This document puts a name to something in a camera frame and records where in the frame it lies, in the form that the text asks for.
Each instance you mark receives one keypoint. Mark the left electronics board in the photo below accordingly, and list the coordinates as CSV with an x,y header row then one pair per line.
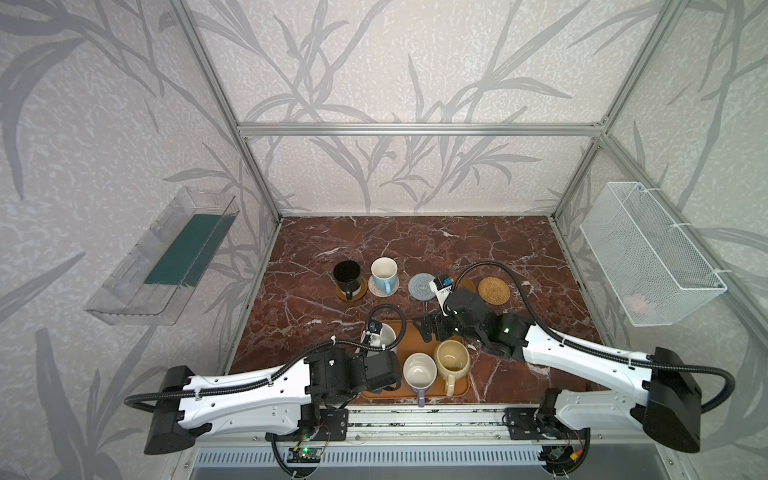
x,y
304,455

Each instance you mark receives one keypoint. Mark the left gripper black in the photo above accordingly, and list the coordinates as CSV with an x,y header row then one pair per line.
x,y
372,346

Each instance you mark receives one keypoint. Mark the cream woven zigzag coaster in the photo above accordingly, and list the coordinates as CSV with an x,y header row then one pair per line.
x,y
382,293

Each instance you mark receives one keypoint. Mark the white speckled mug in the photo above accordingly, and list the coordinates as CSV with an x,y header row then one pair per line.
x,y
388,335

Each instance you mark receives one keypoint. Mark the white wire mesh basket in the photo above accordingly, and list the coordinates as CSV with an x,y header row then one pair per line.
x,y
655,270

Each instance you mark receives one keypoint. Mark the clear plastic wall bin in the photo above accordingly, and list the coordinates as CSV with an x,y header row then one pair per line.
x,y
153,284

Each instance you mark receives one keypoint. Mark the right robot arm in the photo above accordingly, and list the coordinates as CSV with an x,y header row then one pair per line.
x,y
656,393

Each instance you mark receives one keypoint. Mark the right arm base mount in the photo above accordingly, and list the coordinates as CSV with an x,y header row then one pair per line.
x,y
537,423

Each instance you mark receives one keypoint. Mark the brown wooden coaster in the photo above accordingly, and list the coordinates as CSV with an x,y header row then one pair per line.
x,y
358,294

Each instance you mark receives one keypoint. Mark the orange plastic tray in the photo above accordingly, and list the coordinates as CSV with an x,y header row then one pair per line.
x,y
413,343

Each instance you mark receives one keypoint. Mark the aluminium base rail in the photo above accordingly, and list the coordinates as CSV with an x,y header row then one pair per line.
x,y
455,422

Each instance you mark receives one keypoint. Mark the black mug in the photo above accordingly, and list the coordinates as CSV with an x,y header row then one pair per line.
x,y
348,277

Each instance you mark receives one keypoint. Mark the beige mug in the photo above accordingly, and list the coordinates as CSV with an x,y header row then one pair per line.
x,y
453,363

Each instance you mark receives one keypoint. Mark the right electronics board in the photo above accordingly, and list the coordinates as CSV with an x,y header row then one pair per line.
x,y
561,454

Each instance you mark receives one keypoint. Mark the white and blue mug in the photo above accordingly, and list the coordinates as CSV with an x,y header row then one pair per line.
x,y
385,270

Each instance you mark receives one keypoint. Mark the blue grey woven coaster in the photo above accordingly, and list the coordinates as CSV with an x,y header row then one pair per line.
x,y
419,287

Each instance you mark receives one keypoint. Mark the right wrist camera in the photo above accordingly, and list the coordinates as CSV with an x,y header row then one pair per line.
x,y
441,286

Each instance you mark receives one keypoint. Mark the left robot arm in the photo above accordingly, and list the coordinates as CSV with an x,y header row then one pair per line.
x,y
279,401

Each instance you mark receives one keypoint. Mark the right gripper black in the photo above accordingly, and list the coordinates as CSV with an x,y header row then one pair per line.
x,y
444,324

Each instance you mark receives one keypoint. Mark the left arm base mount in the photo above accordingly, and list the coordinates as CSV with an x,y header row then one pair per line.
x,y
333,423

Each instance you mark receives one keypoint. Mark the electronics board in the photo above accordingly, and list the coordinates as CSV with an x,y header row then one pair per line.
x,y
304,455
561,454

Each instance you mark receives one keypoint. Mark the white and purple mug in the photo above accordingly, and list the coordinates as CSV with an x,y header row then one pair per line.
x,y
420,372

